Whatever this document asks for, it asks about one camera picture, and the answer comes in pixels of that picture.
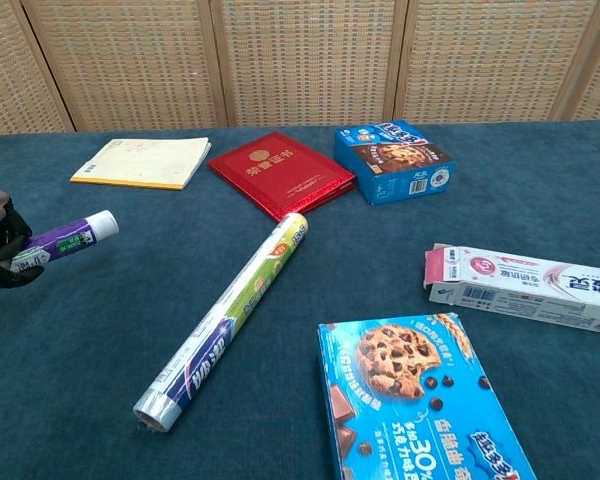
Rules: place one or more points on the cream notepad yellow edge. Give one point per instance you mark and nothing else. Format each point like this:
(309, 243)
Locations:
(145, 162)

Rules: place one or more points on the red certificate book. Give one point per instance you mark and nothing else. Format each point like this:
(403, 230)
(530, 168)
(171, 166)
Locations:
(280, 172)

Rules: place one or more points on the teal table mat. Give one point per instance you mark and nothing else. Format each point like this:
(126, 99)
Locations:
(80, 350)

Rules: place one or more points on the woven wooden folding screen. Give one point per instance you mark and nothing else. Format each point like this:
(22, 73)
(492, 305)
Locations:
(305, 60)

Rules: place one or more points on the thick blue brown cookie box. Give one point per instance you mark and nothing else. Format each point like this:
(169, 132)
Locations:
(395, 160)

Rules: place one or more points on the white pink toothpaste box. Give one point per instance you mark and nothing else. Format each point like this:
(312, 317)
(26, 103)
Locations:
(530, 285)

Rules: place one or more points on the flat light blue cookie box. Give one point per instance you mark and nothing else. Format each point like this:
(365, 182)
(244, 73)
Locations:
(420, 400)

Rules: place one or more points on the cling film roll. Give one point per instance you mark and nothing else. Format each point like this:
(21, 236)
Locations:
(230, 315)

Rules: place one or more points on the purple toothpaste tube white cap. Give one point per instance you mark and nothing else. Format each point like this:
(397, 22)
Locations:
(75, 240)

